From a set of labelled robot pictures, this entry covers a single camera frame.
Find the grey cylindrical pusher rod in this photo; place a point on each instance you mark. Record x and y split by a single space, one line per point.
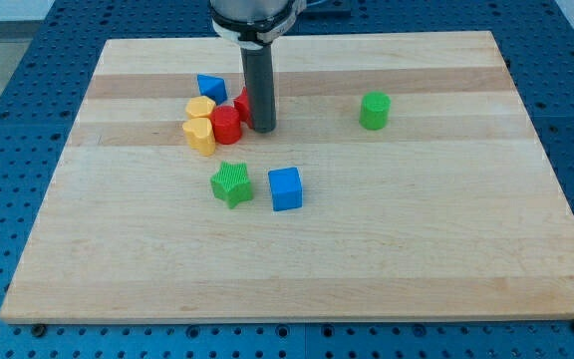
259 84

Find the red star block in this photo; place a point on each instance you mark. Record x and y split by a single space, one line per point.
241 104

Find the green star block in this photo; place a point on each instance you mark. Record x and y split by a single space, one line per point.
232 184

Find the blue triangle block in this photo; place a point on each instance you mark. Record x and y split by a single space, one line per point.
213 88

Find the red cylinder block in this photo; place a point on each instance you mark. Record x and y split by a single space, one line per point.
226 125

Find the yellow pentagon block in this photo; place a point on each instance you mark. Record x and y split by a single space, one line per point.
200 107

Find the yellow heart block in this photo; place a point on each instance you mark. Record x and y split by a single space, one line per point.
199 135

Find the blue cube block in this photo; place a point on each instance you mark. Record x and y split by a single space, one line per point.
286 189

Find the green cylinder block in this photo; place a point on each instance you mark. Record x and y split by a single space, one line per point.
375 107

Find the light wooden board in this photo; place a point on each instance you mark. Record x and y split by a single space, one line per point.
451 212

